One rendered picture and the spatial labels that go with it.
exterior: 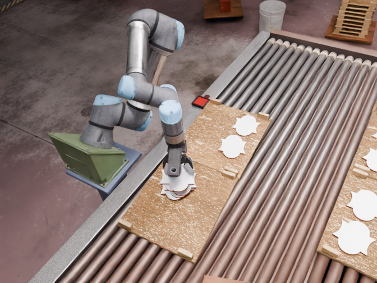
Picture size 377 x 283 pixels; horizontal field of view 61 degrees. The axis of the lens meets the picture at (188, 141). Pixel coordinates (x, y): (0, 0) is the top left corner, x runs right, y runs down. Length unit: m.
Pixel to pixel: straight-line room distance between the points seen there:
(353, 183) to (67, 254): 1.17
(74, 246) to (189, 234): 0.45
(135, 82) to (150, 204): 0.52
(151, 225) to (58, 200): 1.53
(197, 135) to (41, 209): 1.57
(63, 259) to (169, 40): 0.96
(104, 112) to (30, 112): 2.25
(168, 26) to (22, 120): 2.46
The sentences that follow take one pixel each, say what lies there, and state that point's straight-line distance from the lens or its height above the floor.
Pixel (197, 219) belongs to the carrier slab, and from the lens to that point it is 1.30.
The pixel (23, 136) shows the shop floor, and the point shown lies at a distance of 3.42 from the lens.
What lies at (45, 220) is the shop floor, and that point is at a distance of 2.70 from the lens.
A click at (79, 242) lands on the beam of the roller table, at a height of 0.92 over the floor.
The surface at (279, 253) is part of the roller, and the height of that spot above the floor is 0.92.
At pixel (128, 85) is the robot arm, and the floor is 1.43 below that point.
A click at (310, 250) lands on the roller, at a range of 1.31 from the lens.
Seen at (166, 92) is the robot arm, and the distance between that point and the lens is 1.16.
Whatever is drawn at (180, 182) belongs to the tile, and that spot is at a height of 1.02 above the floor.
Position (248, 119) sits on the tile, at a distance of 1.65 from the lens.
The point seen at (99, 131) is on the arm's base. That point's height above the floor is 1.09.
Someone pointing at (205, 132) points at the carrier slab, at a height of 0.94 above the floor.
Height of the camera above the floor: 2.07
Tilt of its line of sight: 47 degrees down
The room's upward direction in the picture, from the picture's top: 6 degrees counter-clockwise
